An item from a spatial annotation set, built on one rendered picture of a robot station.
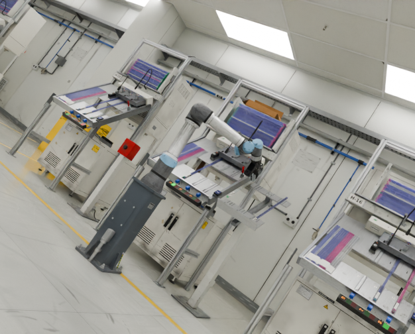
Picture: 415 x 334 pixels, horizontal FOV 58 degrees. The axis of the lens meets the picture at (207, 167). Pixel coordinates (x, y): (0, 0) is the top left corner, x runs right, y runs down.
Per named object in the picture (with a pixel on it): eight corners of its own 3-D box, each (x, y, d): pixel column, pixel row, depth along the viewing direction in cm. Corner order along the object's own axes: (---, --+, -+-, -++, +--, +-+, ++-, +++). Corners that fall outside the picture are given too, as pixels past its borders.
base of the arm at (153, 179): (153, 189, 227) (163, 176, 228) (136, 177, 234) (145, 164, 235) (163, 196, 241) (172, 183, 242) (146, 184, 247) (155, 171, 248)
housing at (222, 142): (256, 175, 330) (260, 161, 323) (214, 151, 354) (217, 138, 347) (262, 171, 336) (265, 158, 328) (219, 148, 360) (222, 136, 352)
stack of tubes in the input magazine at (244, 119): (269, 148, 327) (286, 122, 330) (224, 124, 352) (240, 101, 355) (272, 153, 338) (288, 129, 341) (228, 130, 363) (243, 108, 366)
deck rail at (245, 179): (209, 205, 282) (210, 199, 279) (207, 204, 283) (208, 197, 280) (261, 173, 331) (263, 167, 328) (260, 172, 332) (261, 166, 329)
